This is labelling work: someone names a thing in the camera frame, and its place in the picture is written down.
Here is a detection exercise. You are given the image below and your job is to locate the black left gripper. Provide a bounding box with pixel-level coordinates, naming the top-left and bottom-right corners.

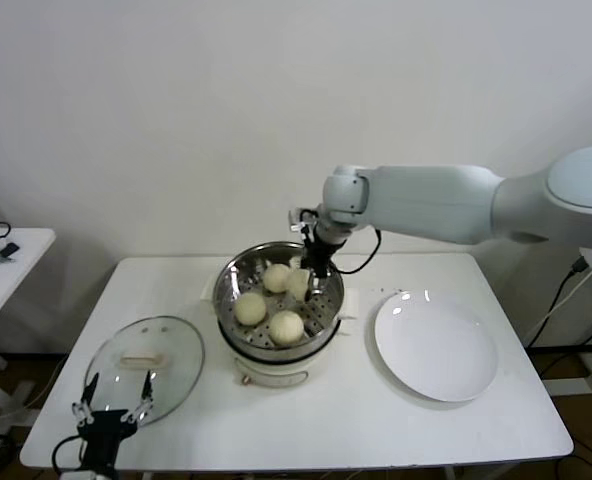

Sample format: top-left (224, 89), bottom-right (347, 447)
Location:
top-left (72, 369), bottom-right (156, 467)

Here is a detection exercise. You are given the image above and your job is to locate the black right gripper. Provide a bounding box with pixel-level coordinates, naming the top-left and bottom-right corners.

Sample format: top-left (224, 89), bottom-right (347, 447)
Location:
top-left (299, 234), bottom-right (339, 302)

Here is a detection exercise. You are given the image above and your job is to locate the white steamed baozi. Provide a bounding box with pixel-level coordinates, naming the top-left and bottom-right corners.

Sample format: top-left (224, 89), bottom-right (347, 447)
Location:
top-left (288, 268), bottom-right (311, 302)
top-left (268, 309), bottom-right (306, 347)
top-left (234, 292), bottom-right (268, 326)
top-left (262, 263), bottom-right (292, 294)

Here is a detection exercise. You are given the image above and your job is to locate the round glass pot lid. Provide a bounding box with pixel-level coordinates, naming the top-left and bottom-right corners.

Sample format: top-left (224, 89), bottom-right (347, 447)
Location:
top-left (84, 315), bottom-right (206, 429)

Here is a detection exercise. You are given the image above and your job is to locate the stainless steel steamer basket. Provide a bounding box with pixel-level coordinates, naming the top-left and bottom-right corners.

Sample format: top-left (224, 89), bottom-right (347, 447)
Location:
top-left (203, 241), bottom-right (361, 362)

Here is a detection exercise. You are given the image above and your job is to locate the white round plate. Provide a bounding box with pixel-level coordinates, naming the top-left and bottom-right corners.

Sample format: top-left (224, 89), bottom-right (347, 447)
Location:
top-left (374, 289), bottom-right (501, 404)

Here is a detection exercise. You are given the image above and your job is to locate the white side table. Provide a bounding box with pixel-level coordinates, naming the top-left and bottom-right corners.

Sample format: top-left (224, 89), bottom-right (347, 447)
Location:
top-left (0, 228), bottom-right (57, 416)

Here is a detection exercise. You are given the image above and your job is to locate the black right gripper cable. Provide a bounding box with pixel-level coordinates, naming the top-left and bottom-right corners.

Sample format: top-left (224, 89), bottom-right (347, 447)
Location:
top-left (332, 226), bottom-right (383, 276)

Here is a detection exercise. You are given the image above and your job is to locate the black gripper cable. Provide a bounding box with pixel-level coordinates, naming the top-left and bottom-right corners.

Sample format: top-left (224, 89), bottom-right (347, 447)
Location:
top-left (50, 433), bottom-right (86, 475)
top-left (332, 226), bottom-right (383, 276)

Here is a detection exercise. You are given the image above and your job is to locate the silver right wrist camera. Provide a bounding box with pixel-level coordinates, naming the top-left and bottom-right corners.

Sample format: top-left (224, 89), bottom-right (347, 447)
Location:
top-left (287, 205), bottom-right (323, 233)

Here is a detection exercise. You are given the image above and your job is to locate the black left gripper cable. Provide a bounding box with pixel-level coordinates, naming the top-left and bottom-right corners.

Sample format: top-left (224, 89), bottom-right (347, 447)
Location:
top-left (50, 433), bottom-right (86, 475)

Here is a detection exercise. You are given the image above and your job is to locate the black power cable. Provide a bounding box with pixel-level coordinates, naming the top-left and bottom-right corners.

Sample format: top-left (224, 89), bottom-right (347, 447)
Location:
top-left (523, 269), bottom-right (577, 347)

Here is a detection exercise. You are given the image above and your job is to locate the white power cable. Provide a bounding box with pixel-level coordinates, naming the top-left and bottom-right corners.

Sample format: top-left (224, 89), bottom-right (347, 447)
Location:
top-left (525, 269), bottom-right (592, 342)

